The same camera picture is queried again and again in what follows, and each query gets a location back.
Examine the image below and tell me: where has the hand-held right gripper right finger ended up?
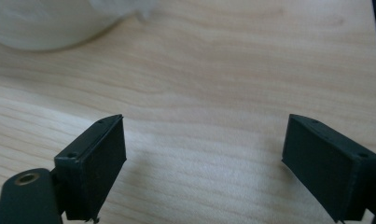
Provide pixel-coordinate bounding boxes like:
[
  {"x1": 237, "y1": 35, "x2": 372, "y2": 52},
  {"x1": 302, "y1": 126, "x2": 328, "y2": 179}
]
[{"x1": 281, "y1": 113, "x2": 376, "y2": 224}]

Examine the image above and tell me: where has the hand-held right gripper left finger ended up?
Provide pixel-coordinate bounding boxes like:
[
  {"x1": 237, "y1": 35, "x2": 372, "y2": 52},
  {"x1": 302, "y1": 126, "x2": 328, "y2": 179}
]
[{"x1": 53, "y1": 113, "x2": 128, "y2": 222}]

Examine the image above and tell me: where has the white bowl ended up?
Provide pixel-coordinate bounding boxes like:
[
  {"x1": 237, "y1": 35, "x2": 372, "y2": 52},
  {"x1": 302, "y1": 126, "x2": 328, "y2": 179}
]
[{"x1": 0, "y1": 0, "x2": 159, "y2": 52}]

